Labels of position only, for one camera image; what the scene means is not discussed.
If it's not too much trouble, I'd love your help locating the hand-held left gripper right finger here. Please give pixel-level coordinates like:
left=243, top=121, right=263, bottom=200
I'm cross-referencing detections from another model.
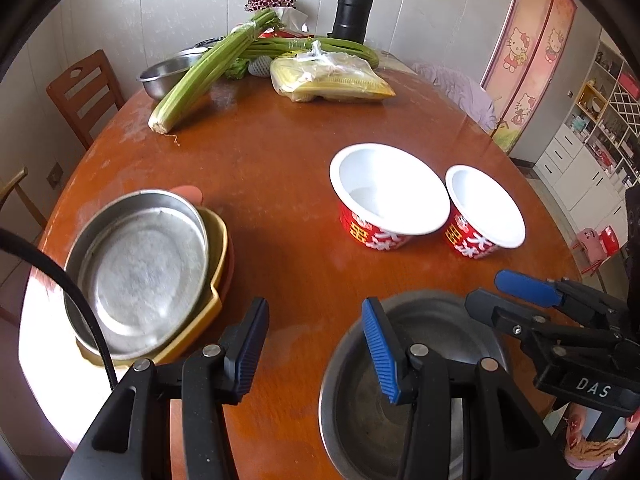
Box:
left=361, top=296, right=571, bottom=480

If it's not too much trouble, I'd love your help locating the large red paper bowl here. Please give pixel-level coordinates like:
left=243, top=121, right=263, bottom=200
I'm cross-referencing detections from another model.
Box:
left=329, top=144, right=452, bottom=252

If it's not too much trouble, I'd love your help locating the black thermos flask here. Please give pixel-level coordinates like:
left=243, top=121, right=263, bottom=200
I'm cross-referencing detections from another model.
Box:
left=331, top=0, right=371, bottom=45

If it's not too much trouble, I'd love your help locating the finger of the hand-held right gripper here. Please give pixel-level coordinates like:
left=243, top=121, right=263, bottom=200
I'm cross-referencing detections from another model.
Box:
left=464, top=287, right=621, bottom=346
left=494, top=269, right=628, bottom=321

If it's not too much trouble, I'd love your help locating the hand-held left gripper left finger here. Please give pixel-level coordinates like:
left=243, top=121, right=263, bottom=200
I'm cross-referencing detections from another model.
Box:
left=60, top=296, right=271, bottom=480

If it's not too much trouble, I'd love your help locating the dark red flower bouquet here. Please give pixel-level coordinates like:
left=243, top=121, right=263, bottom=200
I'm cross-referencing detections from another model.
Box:
left=245, top=0, right=297, bottom=13

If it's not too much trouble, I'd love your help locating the red packet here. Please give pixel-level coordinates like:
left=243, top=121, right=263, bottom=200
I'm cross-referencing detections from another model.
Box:
left=259, top=29, right=313, bottom=41

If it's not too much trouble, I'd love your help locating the small red paper bowl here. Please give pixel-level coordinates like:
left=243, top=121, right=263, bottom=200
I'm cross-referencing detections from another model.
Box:
left=444, top=164, right=527, bottom=261

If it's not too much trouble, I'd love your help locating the yellow shell-shaped plate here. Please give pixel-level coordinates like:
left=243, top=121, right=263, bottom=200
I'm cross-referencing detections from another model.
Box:
left=75, top=205, right=230, bottom=367

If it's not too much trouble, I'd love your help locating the red child stool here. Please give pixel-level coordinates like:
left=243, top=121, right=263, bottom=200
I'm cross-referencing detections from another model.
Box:
left=597, top=225, right=621, bottom=261

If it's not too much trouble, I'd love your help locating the plastic bag of yellow noodles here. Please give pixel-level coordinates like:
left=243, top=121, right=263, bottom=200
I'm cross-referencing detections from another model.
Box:
left=270, top=40, right=396, bottom=104

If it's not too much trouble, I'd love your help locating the pink cartoon sliding door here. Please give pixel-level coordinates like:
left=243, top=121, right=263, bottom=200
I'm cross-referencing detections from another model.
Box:
left=479, top=0, right=578, bottom=156

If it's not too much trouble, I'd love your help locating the person's right hand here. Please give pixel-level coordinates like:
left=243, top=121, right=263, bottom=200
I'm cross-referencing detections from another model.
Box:
left=564, top=402, right=640, bottom=468

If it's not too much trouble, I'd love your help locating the bundle of green stems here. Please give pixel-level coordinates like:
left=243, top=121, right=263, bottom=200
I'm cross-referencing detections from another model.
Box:
left=245, top=35, right=382, bottom=68

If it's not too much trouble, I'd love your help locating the dark floral clothing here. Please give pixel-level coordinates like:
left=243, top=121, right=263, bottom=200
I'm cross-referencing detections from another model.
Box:
left=624, top=187, right=640, bottom=333

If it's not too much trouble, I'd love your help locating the steel mixing bowl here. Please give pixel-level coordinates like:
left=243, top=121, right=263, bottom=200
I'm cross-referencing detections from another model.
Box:
left=139, top=55, right=201, bottom=100

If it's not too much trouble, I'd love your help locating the light bentwood chair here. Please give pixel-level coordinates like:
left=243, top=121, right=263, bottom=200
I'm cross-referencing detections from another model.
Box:
left=0, top=166, right=51, bottom=241

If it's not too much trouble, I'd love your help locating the white storage cabinet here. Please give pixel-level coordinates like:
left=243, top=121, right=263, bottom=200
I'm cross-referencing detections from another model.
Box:
left=532, top=35, right=640, bottom=211

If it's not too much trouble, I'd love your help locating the salmon pink eared plate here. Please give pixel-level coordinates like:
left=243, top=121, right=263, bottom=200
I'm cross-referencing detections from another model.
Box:
left=170, top=185, right=236, bottom=311

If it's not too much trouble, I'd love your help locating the brown wooden slat chair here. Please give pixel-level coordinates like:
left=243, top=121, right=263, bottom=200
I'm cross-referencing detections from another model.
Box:
left=46, top=49, right=126, bottom=151

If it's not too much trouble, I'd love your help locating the black cable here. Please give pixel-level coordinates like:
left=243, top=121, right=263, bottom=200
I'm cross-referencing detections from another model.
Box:
left=0, top=227, right=118, bottom=388

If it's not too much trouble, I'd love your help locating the steel pan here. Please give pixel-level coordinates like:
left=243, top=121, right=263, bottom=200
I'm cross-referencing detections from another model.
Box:
left=64, top=189, right=210, bottom=361

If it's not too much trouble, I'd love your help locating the green leafy vegetable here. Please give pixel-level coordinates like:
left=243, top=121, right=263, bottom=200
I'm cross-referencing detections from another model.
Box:
left=225, top=57, right=251, bottom=81

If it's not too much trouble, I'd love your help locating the celery bunch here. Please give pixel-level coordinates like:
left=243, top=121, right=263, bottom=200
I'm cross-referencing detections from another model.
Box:
left=148, top=9, right=281, bottom=136

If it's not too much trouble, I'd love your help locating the pink child stool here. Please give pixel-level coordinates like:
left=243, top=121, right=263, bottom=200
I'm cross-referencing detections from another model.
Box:
left=572, top=227, right=603, bottom=276

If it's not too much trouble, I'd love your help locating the purple cloth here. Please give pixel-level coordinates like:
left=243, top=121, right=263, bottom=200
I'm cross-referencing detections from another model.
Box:
left=412, top=60, right=501, bottom=133

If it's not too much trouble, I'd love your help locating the deep steel bowl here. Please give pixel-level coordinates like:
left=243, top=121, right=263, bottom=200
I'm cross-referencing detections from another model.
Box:
left=318, top=288, right=511, bottom=480

